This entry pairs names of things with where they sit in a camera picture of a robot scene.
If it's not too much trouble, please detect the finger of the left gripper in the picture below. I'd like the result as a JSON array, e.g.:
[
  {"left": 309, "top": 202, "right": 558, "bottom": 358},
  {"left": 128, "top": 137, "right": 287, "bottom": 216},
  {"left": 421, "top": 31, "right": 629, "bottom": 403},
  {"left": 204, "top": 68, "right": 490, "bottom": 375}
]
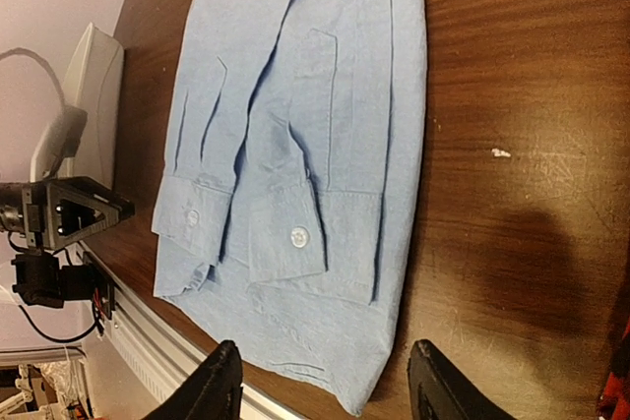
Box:
[{"left": 43, "top": 176, "right": 135, "bottom": 248}]

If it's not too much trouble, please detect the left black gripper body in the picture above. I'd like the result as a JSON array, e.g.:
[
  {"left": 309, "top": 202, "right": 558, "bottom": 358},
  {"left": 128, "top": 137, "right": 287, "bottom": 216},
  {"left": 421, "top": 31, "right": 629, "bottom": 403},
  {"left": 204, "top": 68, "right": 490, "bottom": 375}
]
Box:
[{"left": 1, "top": 182, "right": 47, "bottom": 248}]

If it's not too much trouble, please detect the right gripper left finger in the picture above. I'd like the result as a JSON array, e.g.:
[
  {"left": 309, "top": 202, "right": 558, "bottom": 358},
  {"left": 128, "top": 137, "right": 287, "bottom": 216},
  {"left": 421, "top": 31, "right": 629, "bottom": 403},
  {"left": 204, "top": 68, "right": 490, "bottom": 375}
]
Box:
[{"left": 145, "top": 340, "right": 243, "bottom": 420}]

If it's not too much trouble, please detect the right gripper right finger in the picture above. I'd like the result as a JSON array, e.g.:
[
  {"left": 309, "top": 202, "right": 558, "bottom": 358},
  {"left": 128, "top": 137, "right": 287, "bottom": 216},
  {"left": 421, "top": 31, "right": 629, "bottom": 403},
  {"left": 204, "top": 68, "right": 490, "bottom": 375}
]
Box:
[{"left": 408, "top": 339, "right": 514, "bottom": 420}]

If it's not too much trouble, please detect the light blue long sleeve shirt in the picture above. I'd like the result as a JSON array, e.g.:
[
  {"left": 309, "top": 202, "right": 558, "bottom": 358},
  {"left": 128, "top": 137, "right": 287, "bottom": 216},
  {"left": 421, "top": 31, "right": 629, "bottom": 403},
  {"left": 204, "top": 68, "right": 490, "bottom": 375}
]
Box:
[{"left": 152, "top": 0, "right": 427, "bottom": 416}]

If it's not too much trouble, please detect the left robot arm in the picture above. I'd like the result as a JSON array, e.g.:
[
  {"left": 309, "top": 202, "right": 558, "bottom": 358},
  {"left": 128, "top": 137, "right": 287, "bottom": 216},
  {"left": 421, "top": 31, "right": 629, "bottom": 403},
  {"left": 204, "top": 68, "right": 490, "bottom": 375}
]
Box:
[{"left": 1, "top": 176, "right": 135, "bottom": 309}]

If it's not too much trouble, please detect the white plastic bin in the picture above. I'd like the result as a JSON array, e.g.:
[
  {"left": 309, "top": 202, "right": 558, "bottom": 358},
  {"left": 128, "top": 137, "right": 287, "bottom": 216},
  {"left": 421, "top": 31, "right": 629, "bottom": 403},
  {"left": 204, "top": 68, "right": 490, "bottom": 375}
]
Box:
[{"left": 57, "top": 24, "right": 124, "bottom": 188}]

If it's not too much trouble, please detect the red black folded shirt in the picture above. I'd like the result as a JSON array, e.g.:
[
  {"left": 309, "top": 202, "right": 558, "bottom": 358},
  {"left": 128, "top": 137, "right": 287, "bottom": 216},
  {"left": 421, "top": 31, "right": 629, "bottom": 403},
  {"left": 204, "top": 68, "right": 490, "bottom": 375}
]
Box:
[{"left": 598, "top": 325, "right": 629, "bottom": 420}]

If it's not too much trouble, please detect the aluminium front rail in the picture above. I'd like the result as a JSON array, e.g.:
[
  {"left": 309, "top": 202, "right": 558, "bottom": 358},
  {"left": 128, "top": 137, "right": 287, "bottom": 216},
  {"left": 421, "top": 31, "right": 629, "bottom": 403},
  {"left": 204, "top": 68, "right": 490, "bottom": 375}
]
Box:
[{"left": 78, "top": 242, "right": 346, "bottom": 420}]

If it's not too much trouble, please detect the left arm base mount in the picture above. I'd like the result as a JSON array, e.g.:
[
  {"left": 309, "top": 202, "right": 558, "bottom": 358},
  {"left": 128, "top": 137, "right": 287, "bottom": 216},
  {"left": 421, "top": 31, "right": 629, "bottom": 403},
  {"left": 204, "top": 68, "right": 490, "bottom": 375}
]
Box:
[{"left": 82, "top": 251, "right": 116, "bottom": 336}]

